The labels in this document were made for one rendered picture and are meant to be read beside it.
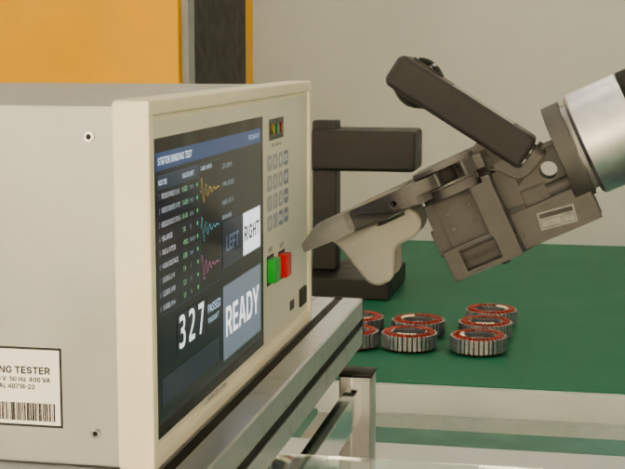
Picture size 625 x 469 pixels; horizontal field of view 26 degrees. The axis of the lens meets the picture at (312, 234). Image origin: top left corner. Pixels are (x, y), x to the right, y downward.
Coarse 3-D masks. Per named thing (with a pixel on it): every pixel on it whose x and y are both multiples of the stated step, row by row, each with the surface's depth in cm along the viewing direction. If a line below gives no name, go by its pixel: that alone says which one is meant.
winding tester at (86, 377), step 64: (0, 128) 74; (64, 128) 73; (128, 128) 72; (192, 128) 81; (0, 192) 75; (64, 192) 74; (128, 192) 73; (0, 256) 75; (64, 256) 74; (128, 256) 73; (0, 320) 76; (64, 320) 75; (128, 320) 74; (0, 384) 76; (64, 384) 75; (128, 384) 74; (0, 448) 77; (64, 448) 76; (128, 448) 75
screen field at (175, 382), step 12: (204, 348) 84; (216, 348) 87; (192, 360) 82; (204, 360) 84; (216, 360) 87; (180, 372) 80; (192, 372) 82; (168, 384) 77; (180, 384) 80; (168, 396) 77
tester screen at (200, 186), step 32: (256, 128) 96; (160, 160) 75; (192, 160) 81; (224, 160) 88; (256, 160) 96; (160, 192) 75; (192, 192) 81; (224, 192) 88; (256, 192) 97; (160, 224) 75; (192, 224) 81; (160, 256) 75; (192, 256) 81; (256, 256) 97; (160, 288) 75; (192, 288) 81; (160, 320) 75; (160, 352) 76; (192, 352) 82; (160, 384) 76; (192, 384) 82; (160, 416) 76
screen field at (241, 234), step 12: (240, 216) 92; (252, 216) 96; (228, 228) 89; (240, 228) 92; (252, 228) 96; (228, 240) 89; (240, 240) 92; (252, 240) 96; (228, 252) 89; (240, 252) 93; (228, 264) 89
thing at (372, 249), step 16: (352, 208) 98; (320, 224) 99; (336, 224) 98; (352, 224) 97; (384, 224) 97; (400, 224) 97; (416, 224) 97; (304, 240) 100; (320, 240) 99; (336, 240) 98; (352, 240) 98; (368, 240) 98; (384, 240) 98; (400, 240) 97; (352, 256) 98; (368, 256) 98; (384, 256) 98; (368, 272) 98; (384, 272) 98
